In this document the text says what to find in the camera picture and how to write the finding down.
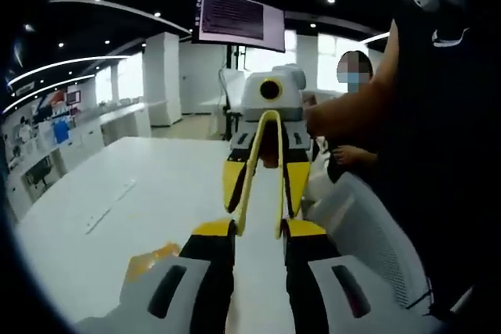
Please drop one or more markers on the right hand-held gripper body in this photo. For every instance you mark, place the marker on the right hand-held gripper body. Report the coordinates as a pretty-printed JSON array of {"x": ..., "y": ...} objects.
[{"x": 289, "y": 103}]

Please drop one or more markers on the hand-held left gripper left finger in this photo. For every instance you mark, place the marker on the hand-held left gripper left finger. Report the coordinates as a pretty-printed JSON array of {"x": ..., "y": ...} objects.
[{"x": 207, "y": 271}]

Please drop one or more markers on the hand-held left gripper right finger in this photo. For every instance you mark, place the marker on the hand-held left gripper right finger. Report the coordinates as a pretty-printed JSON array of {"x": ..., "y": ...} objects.
[{"x": 309, "y": 271}]

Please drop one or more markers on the clear yellow-edged cake food packet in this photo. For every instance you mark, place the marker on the clear yellow-edged cake food packet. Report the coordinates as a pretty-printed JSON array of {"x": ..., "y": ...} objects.
[{"x": 164, "y": 252}]

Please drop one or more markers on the hexagonal wooden container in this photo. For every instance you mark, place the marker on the hexagonal wooden container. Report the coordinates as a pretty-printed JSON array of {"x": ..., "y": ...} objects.
[{"x": 139, "y": 267}]

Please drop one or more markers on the person's right hand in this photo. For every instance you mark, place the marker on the person's right hand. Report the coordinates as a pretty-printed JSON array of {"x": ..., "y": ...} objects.
[{"x": 316, "y": 119}]

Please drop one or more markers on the monitor stand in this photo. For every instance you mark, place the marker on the monitor stand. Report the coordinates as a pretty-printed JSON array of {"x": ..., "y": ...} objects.
[{"x": 239, "y": 56}]

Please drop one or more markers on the grey mesh office chair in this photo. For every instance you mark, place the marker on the grey mesh office chair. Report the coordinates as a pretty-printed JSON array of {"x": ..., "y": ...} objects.
[{"x": 372, "y": 240}]

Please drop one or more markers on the large monitor screen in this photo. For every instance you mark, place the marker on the large monitor screen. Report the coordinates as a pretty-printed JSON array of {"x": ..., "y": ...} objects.
[{"x": 238, "y": 21}]

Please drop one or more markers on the plain white pillar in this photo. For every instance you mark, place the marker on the plain white pillar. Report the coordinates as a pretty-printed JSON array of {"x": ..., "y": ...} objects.
[{"x": 162, "y": 76}]

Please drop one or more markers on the long white cabinet counter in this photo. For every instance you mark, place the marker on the long white cabinet counter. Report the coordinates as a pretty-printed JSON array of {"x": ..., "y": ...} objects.
[{"x": 117, "y": 123}]

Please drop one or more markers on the person in black shirt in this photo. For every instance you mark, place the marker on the person in black shirt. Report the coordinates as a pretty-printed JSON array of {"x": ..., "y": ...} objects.
[{"x": 450, "y": 154}]

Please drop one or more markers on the blue bin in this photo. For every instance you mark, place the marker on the blue bin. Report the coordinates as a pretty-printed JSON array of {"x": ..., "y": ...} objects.
[{"x": 61, "y": 132}]

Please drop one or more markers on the black office chair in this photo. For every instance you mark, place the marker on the black office chair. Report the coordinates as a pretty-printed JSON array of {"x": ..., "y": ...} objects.
[{"x": 39, "y": 171}]

